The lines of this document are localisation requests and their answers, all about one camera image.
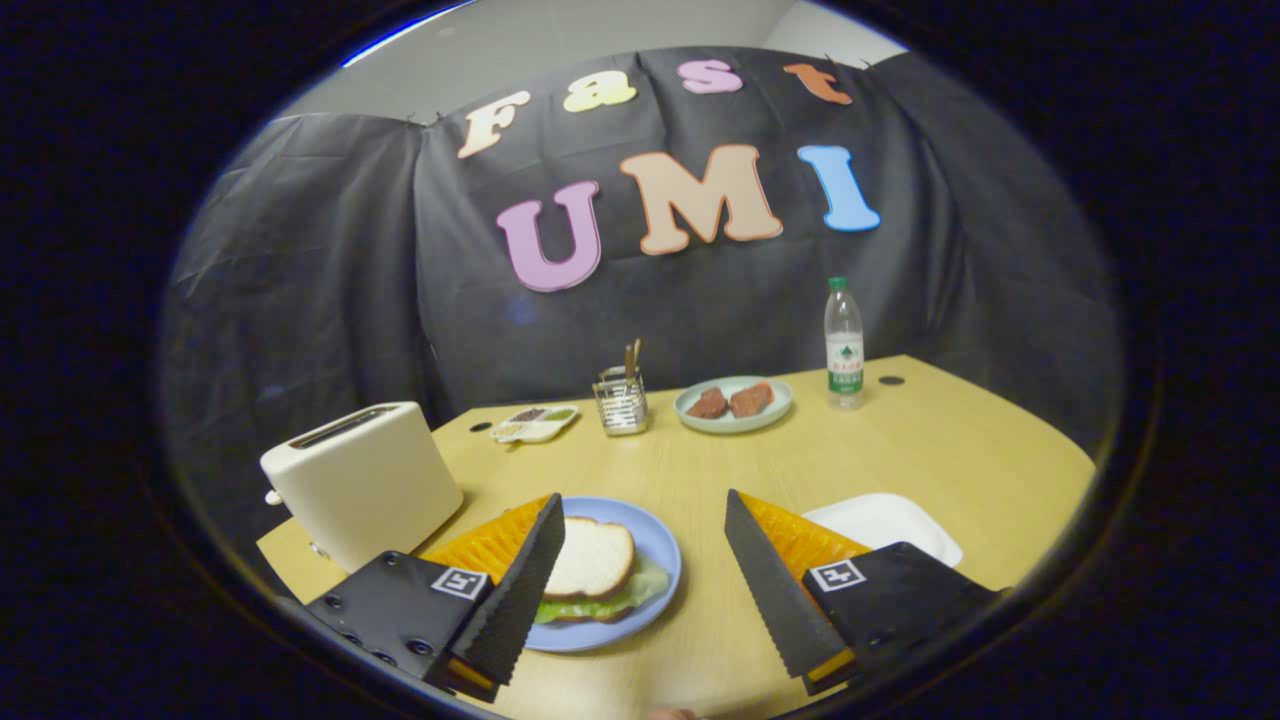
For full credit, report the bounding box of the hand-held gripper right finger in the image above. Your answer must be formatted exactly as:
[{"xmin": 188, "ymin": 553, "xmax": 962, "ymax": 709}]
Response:
[{"xmin": 724, "ymin": 488, "xmax": 1001, "ymax": 697}]

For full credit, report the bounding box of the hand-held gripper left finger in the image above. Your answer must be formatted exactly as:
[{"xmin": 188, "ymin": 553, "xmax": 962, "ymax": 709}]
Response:
[{"xmin": 305, "ymin": 492, "xmax": 567, "ymax": 703}]

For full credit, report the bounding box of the green lettuce leaf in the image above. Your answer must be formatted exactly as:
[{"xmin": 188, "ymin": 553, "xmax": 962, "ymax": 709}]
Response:
[{"xmin": 533, "ymin": 555, "xmax": 670, "ymax": 626}]

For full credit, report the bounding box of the blue round plate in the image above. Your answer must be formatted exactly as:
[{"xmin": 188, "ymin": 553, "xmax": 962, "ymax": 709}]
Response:
[{"xmin": 525, "ymin": 497, "xmax": 683, "ymax": 654}]

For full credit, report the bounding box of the white rectangular plate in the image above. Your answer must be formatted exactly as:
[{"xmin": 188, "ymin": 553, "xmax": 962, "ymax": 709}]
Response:
[{"xmin": 803, "ymin": 492, "xmax": 964, "ymax": 569}]

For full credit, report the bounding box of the pale green round plate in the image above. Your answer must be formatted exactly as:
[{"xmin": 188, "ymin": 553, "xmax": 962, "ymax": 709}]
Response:
[{"xmin": 674, "ymin": 376, "xmax": 794, "ymax": 435}]

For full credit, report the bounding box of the divided white condiment dish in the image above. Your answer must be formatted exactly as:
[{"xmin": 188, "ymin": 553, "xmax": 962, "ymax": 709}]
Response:
[{"xmin": 490, "ymin": 404, "xmax": 580, "ymax": 445}]

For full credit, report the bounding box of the white toaster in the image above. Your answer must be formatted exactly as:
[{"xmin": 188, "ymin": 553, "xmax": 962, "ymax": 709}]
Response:
[{"xmin": 260, "ymin": 401, "xmax": 465, "ymax": 574}]

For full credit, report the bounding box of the metal utensil holder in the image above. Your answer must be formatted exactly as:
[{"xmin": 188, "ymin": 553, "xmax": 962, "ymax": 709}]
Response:
[{"xmin": 593, "ymin": 366, "xmax": 649, "ymax": 437}]

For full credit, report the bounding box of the clear plastic water bottle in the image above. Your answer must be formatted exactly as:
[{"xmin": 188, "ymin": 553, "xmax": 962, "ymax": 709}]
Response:
[{"xmin": 824, "ymin": 276, "xmax": 865, "ymax": 411}]

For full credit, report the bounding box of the black backdrop cloth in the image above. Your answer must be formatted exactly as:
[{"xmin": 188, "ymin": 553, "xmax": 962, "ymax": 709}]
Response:
[{"xmin": 160, "ymin": 45, "xmax": 1121, "ymax": 561}]

